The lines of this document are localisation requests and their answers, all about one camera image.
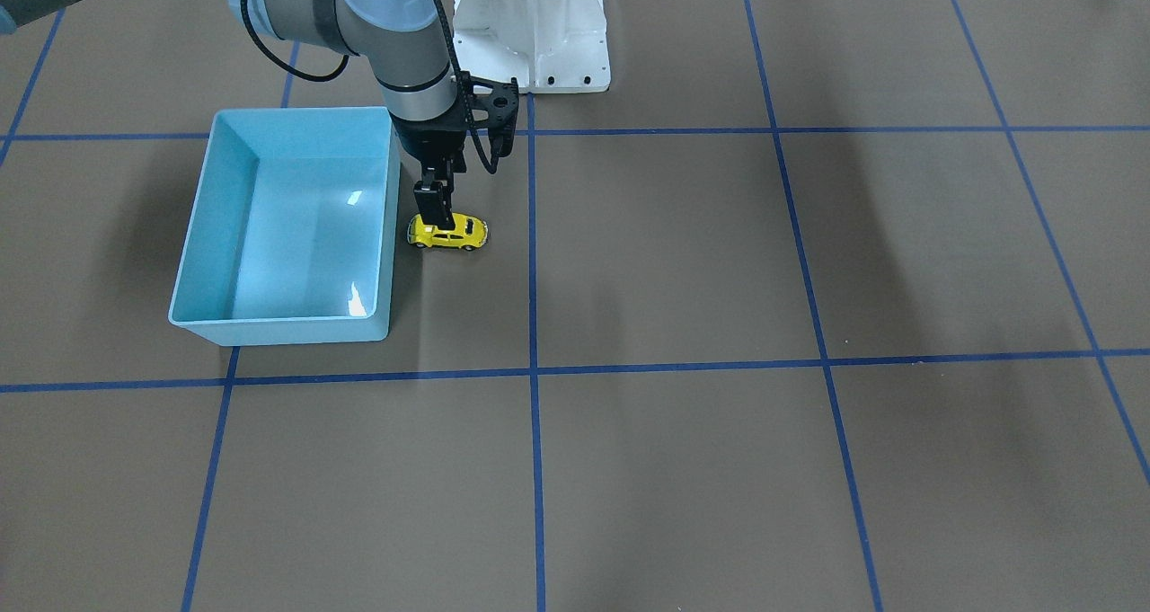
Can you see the brown paper table mat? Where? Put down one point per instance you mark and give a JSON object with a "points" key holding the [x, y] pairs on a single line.
{"points": [[825, 305]]}

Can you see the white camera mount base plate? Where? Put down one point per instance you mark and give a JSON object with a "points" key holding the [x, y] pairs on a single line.
{"points": [[545, 46]]}

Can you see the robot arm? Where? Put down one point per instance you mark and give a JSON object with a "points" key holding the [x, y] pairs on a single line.
{"points": [[408, 44]]}

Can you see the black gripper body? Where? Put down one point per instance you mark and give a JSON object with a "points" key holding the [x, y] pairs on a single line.
{"points": [[429, 141]]}

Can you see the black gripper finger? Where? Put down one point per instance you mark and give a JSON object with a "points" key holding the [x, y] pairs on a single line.
{"points": [[433, 198]]}

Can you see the yellow beetle toy car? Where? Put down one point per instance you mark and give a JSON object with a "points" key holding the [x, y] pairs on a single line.
{"points": [[469, 233]]}

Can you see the light blue plastic bin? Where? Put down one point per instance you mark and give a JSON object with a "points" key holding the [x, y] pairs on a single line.
{"points": [[291, 236]]}

